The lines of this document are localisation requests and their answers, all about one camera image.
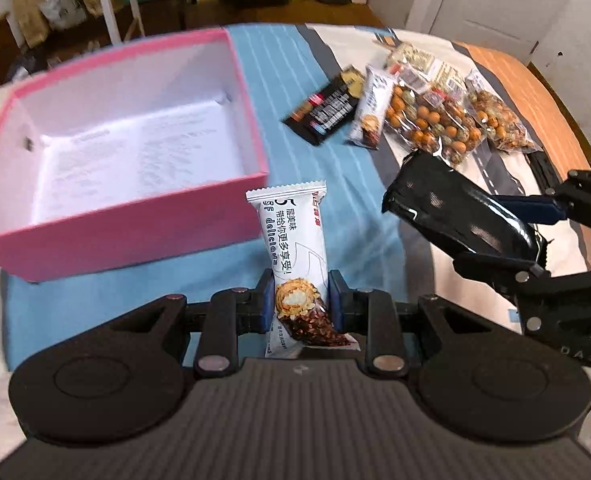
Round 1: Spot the white snack bar wrapper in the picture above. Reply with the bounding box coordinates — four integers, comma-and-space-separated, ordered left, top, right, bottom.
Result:
246, 181, 359, 359

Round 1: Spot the clear bag of nuts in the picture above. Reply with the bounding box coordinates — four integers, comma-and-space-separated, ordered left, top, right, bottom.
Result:
384, 81, 485, 168

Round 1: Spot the cream noodle packet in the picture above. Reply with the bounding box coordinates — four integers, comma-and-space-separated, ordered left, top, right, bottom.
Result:
383, 41, 466, 94

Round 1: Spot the black protein bar packet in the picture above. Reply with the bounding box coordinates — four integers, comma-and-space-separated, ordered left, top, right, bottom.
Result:
282, 65, 365, 146

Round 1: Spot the black glossy snack packet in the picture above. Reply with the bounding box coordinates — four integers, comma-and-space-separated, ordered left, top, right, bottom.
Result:
381, 150, 546, 264

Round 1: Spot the pink cardboard box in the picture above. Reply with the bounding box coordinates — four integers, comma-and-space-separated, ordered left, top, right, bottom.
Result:
0, 28, 268, 282

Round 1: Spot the white door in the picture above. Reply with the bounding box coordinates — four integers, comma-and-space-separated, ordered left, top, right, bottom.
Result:
431, 0, 568, 62

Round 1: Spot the white rolling side table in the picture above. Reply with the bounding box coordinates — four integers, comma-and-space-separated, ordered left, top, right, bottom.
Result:
99, 0, 146, 47

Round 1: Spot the brown paper bag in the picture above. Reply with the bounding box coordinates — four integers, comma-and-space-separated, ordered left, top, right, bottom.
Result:
12, 0, 50, 49

